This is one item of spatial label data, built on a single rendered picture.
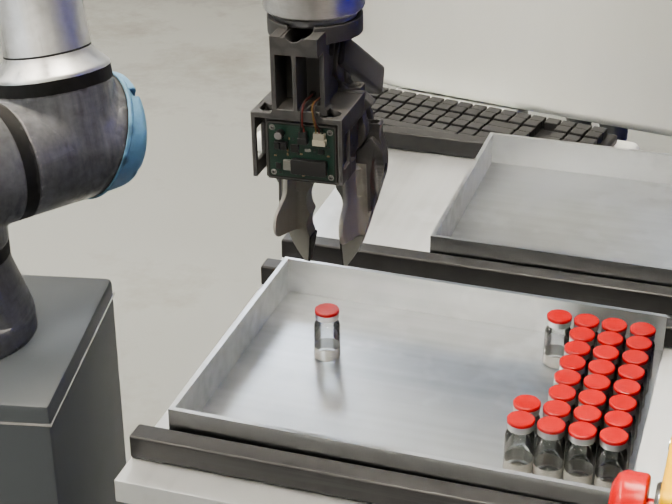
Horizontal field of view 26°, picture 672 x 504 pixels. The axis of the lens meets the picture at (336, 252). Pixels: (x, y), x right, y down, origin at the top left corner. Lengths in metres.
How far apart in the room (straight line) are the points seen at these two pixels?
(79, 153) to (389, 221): 0.31
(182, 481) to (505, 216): 0.52
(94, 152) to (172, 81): 2.90
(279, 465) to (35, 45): 0.53
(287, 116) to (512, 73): 0.90
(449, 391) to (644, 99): 0.78
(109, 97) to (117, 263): 1.87
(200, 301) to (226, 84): 1.29
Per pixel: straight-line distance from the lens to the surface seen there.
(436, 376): 1.20
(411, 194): 1.51
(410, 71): 1.99
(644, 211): 1.50
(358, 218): 1.15
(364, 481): 1.05
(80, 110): 1.41
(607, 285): 1.32
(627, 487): 0.87
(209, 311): 3.08
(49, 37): 1.41
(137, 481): 1.09
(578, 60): 1.90
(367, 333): 1.26
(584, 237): 1.44
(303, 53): 1.04
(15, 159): 1.39
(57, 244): 3.40
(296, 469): 1.07
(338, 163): 1.07
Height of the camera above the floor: 1.52
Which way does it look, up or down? 27 degrees down
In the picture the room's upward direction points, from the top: straight up
